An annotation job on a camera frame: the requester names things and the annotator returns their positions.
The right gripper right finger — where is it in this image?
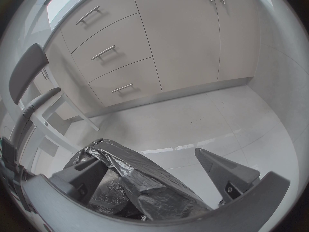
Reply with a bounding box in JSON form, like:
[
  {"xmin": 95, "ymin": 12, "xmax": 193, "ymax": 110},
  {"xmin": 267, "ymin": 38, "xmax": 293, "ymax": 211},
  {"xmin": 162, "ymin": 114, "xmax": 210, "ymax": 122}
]
[{"xmin": 195, "ymin": 148, "xmax": 262, "ymax": 201}]

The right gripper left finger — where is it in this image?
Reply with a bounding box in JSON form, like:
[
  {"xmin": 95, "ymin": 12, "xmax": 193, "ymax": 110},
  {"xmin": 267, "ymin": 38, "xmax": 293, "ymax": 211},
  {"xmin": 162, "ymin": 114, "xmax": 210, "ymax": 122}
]
[{"xmin": 50, "ymin": 159, "xmax": 109, "ymax": 205}]

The black plastic bag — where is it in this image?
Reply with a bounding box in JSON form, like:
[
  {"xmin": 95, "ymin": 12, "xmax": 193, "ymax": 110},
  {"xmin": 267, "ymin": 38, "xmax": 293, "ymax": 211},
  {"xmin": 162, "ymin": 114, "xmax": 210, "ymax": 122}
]
[{"xmin": 64, "ymin": 139, "xmax": 215, "ymax": 220}]

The grey chair with white legs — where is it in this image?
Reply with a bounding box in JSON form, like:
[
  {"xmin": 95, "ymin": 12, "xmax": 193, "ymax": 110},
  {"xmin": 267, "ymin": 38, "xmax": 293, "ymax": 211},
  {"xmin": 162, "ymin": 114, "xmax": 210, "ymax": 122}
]
[{"xmin": 7, "ymin": 43, "xmax": 100, "ymax": 154}]

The beige cabinet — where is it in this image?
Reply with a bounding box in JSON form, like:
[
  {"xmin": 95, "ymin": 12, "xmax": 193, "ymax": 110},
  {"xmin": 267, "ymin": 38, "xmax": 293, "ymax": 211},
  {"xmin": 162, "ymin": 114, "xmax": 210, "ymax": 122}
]
[{"xmin": 31, "ymin": 0, "xmax": 261, "ymax": 120}]

